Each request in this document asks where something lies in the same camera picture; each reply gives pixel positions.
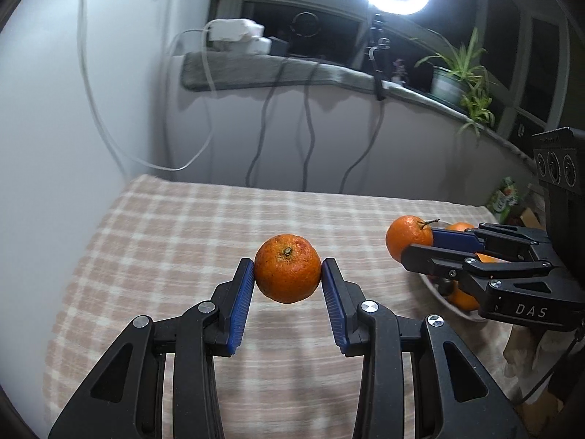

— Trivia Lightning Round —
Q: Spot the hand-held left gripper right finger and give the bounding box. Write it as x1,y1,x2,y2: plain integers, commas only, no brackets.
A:
321,257,531,439

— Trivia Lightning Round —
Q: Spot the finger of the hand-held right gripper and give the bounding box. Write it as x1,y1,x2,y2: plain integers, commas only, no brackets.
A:
401,244,556,308
430,223,554,264

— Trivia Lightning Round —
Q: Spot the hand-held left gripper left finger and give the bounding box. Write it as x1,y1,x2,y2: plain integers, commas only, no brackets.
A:
48,257,256,439

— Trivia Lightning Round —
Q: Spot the bowl of oranges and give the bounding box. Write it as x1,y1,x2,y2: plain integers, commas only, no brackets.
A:
420,219,492,325

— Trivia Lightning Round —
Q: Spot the mandarin with stem twig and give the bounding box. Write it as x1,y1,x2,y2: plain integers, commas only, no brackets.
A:
385,215,440,262

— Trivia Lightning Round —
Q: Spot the small round mandarin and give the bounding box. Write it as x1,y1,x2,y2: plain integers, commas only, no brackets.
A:
254,234,322,304

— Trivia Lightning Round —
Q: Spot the large orange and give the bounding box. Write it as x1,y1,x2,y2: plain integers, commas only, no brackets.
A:
445,222,503,264
439,280,482,312

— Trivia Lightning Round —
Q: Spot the brown box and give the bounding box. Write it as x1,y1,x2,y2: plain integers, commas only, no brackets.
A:
516,208,547,229

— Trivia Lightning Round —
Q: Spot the green packet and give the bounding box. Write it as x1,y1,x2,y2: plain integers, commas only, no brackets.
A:
487,176,522,215

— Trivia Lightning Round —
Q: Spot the beige checkered tablecloth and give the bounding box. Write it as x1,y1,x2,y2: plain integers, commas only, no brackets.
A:
43,174,517,439

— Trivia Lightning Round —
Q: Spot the green spider plant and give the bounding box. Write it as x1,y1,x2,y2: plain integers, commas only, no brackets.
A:
414,27,499,138

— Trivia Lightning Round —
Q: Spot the pale plant pot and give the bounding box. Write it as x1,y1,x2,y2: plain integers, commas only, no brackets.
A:
431,66,469,106

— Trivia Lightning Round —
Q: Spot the black light stand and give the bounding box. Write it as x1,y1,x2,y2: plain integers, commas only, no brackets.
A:
363,11,394,101

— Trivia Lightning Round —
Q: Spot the white power adapter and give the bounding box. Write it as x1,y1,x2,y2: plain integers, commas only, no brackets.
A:
208,18,265,41
212,37,273,54

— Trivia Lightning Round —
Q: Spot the thin black cable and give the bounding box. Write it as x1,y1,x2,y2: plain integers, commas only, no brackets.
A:
516,329,579,408

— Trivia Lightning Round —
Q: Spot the white cable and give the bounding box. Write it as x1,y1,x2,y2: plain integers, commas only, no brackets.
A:
75,0,215,172

